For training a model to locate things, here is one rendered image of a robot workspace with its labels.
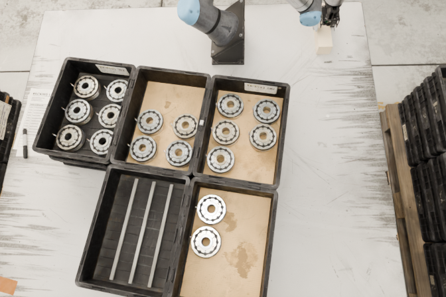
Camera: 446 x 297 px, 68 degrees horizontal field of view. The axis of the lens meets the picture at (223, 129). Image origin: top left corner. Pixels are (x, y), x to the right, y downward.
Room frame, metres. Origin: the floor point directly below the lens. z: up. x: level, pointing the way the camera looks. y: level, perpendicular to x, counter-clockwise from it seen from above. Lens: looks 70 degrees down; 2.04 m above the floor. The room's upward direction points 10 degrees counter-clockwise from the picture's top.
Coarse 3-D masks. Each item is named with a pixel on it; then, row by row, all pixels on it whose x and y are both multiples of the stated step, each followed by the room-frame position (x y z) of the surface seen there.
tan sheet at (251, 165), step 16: (240, 96) 0.57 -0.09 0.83; (256, 96) 0.55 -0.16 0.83; (240, 128) 0.43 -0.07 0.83; (208, 144) 0.39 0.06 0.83; (240, 144) 0.37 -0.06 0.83; (240, 160) 0.30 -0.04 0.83; (256, 160) 0.29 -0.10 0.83; (272, 160) 0.28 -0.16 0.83; (224, 176) 0.25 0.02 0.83; (240, 176) 0.24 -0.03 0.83; (256, 176) 0.23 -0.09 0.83; (272, 176) 0.22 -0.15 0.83
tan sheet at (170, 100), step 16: (144, 96) 0.64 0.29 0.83; (160, 96) 0.63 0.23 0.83; (176, 96) 0.62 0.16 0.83; (192, 96) 0.60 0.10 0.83; (160, 112) 0.56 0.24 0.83; (176, 112) 0.55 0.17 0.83; (192, 112) 0.53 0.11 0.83; (160, 144) 0.42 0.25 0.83; (192, 144) 0.40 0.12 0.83; (128, 160) 0.38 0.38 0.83; (160, 160) 0.36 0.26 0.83
